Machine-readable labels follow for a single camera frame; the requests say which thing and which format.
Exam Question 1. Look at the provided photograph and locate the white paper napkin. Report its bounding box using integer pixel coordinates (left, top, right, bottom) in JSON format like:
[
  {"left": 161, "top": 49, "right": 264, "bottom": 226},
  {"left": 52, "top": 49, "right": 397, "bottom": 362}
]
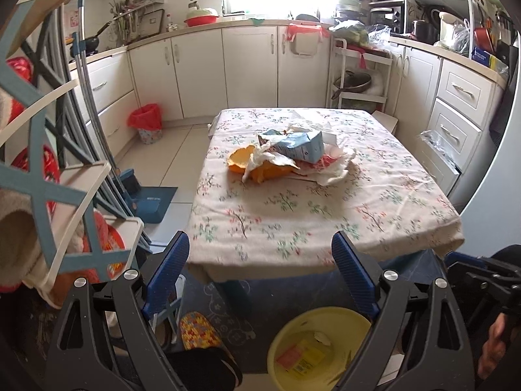
[{"left": 252, "top": 127, "right": 356, "bottom": 186}]

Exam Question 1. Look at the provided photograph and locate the orange peel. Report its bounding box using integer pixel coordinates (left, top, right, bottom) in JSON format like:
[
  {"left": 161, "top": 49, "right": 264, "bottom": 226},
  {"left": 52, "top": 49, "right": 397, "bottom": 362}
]
[{"left": 227, "top": 145, "right": 299, "bottom": 184}]

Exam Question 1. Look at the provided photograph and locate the blue milk carton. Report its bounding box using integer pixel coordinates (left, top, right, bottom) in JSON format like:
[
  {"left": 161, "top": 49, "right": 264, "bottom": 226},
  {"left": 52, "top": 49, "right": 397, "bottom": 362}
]
[{"left": 258, "top": 130, "right": 325, "bottom": 164}]

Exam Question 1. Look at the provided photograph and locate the yellow plastic trash bucket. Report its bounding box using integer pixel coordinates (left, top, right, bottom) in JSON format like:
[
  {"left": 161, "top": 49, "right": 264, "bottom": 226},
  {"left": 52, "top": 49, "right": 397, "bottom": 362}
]
[{"left": 267, "top": 306, "right": 371, "bottom": 390}]

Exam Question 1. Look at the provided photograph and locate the red-lined small trash bin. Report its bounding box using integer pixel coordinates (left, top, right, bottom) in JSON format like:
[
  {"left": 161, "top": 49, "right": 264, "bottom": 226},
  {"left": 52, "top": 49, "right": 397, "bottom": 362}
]
[{"left": 126, "top": 103, "right": 162, "bottom": 145}]

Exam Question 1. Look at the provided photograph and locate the white kitchen trolley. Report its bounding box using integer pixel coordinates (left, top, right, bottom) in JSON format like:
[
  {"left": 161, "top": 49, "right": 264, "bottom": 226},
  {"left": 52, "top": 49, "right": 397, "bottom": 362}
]
[{"left": 326, "top": 38, "right": 393, "bottom": 113}]

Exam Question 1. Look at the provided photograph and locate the right hand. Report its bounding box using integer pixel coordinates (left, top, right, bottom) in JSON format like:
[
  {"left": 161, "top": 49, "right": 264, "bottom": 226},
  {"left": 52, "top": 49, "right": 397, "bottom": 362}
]
[{"left": 477, "top": 313, "right": 508, "bottom": 380}]

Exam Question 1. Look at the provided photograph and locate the blue dustpan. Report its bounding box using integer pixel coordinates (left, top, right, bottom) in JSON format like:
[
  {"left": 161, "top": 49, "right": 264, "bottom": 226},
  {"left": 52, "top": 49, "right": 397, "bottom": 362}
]
[{"left": 119, "top": 168, "right": 177, "bottom": 224}]

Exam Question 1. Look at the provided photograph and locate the dark floor mat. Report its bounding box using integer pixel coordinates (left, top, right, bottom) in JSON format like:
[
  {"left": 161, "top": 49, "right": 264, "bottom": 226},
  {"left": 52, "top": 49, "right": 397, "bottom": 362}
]
[{"left": 174, "top": 247, "right": 449, "bottom": 375}]

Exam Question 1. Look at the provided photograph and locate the floral tablecloth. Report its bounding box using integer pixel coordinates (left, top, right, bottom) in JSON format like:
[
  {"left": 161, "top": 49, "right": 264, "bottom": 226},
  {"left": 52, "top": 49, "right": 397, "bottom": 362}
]
[{"left": 187, "top": 109, "right": 464, "bottom": 282}]

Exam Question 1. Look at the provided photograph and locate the colourful left slipper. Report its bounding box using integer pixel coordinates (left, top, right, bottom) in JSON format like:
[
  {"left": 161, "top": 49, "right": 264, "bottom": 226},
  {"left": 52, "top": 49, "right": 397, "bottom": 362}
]
[{"left": 179, "top": 311, "right": 243, "bottom": 390}]

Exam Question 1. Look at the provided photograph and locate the blue white folding rack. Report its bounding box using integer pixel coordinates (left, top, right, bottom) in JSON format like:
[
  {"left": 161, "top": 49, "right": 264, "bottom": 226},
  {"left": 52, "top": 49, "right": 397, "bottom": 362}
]
[{"left": 0, "top": 0, "right": 144, "bottom": 294}]

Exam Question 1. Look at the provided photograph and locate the small white stool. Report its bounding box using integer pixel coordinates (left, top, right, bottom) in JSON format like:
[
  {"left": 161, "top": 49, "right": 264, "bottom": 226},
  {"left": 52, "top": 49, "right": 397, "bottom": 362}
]
[{"left": 372, "top": 110, "right": 398, "bottom": 134}]

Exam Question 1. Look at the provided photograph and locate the wok on trolley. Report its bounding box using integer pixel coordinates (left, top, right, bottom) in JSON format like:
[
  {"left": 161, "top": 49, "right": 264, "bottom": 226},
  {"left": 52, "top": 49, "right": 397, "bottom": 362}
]
[{"left": 331, "top": 71, "right": 372, "bottom": 100}]

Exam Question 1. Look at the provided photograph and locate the black frying pan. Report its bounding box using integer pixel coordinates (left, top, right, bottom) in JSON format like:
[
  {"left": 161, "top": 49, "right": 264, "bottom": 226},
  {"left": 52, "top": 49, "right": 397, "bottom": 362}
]
[{"left": 70, "top": 21, "right": 111, "bottom": 58}]

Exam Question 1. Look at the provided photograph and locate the red basin with lid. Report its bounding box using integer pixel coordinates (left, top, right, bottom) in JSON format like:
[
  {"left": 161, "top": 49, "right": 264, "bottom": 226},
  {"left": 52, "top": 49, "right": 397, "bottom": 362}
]
[{"left": 184, "top": 8, "right": 219, "bottom": 27}]

